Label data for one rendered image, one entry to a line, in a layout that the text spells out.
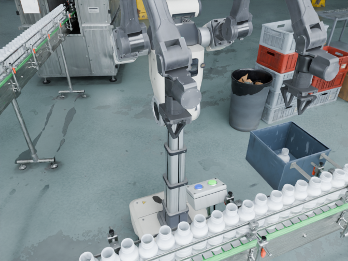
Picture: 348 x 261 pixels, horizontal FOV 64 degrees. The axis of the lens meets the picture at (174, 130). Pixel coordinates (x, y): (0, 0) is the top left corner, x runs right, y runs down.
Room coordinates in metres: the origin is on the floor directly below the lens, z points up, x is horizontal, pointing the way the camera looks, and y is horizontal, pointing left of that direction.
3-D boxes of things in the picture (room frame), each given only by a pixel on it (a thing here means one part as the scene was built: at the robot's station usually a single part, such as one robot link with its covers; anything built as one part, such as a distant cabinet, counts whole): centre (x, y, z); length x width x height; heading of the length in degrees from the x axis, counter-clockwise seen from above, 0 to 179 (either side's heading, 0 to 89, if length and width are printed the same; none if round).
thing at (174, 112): (0.69, 0.00, 1.51); 0.10 x 0.07 x 0.07; 22
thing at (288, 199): (0.70, -0.41, 1.08); 0.06 x 0.06 x 0.17
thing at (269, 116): (3.16, -1.33, 0.11); 0.61 x 0.41 x 0.22; 118
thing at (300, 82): (0.86, -0.42, 1.51); 0.10 x 0.07 x 0.07; 22
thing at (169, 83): (0.68, -0.01, 1.57); 0.07 x 0.06 x 0.07; 24
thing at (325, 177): (0.76, -0.58, 1.08); 0.06 x 0.06 x 0.17
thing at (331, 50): (3.52, -1.95, 0.55); 0.61 x 0.41 x 0.22; 115
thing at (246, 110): (2.86, -0.86, 0.32); 0.45 x 0.45 x 0.64
